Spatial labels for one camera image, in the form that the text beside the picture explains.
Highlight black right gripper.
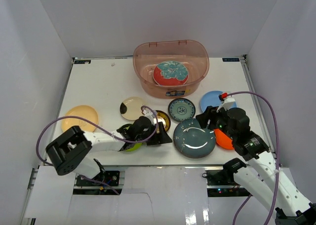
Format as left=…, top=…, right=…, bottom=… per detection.
left=195, top=104, right=236, bottom=140

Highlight lime green plate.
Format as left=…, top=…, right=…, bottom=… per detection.
left=119, top=136, right=142, bottom=152

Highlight light blue plate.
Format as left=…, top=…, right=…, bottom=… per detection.
left=200, top=90, right=223, bottom=112

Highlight dark grey-blue large plate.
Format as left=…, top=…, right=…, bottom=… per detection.
left=173, top=118, right=216, bottom=159

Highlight red teal floral plate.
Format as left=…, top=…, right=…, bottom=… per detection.
left=153, top=61, right=189, bottom=86

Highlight pale orange bear plate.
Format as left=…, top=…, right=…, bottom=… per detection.
left=61, top=105, right=99, bottom=133

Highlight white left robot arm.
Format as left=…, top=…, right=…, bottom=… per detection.
left=45, top=116, right=172, bottom=185

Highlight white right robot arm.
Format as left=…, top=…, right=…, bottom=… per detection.
left=196, top=106, right=316, bottom=225

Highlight pink translucent plastic bin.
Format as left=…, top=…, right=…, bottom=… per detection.
left=133, top=40, right=209, bottom=99

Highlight blue white porcelain plate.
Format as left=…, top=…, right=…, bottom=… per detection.
left=168, top=98, right=196, bottom=122

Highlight gold brown patterned plate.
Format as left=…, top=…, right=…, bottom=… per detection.
left=154, top=110, right=171, bottom=132

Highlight cream plate black flowers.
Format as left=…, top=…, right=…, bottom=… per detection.
left=119, top=97, right=145, bottom=121

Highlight right blue corner label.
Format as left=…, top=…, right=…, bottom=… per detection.
left=222, top=58, right=240, bottom=62

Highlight blue corner label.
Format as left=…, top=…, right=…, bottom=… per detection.
left=74, top=60, right=91, bottom=64
left=222, top=58, right=240, bottom=62

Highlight left blue corner label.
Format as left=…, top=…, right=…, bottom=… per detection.
left=74, top=60, right=91, bottom=64

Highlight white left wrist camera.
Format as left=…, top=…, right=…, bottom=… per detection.
left=141, top=106, right=157, bottom=124

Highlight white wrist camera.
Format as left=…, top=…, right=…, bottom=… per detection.
left=141, top=106, right=157, bottom=124
left=216, top=92, right=236, bottom=113

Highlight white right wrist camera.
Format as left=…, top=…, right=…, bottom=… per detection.
left=216, top=92, right=236, bottom=113

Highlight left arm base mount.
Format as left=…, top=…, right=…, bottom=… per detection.
left=73, top=170, right=124, bottom=195

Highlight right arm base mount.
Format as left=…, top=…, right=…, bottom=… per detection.
left=201, top=169, right=250, bottom=198

